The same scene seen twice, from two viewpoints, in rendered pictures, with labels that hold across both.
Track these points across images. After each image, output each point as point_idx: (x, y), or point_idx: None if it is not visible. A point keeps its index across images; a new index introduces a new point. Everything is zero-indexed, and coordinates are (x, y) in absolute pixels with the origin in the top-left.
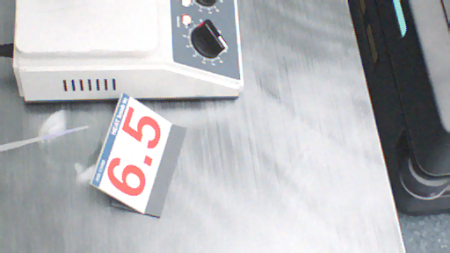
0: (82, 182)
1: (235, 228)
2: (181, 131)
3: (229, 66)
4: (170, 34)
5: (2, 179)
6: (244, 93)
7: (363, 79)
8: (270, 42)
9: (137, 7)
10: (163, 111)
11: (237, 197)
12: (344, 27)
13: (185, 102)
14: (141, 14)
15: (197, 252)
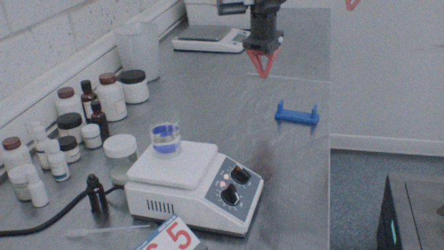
0: None
1: None
2: (203, 246)
3: (240, 213)
4: (209, 186)
5: (99, 248)
6: (250, 237)
7: (328, 244)
8: (275, 215)
9: (194, 167)
10: (199, 235)
11: None
12: (323, 217)
13: (213, 234)
14: (194, 170)
15: None
